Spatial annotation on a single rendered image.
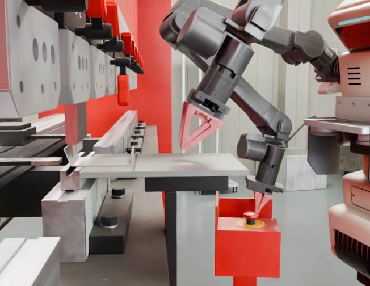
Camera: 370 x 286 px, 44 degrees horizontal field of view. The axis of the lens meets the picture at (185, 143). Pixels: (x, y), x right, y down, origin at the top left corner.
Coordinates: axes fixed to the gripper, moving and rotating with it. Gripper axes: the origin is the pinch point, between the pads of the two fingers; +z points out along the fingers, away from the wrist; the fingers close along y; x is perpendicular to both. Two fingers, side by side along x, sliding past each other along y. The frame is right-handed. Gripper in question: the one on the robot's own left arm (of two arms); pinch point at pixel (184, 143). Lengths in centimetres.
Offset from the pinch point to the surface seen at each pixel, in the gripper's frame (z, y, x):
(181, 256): 86, -208, 63
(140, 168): 6.3, 7.3, -5.3
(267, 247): 15.1, -25.3, 33.6
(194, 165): 2.0, 5.3, 2.5
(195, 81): -27, -456, 37
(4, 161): 17.2, 1.7, -25.5
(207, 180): 3.5, 2.8, 6.2
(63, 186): 14.3, 8.5, -14.5
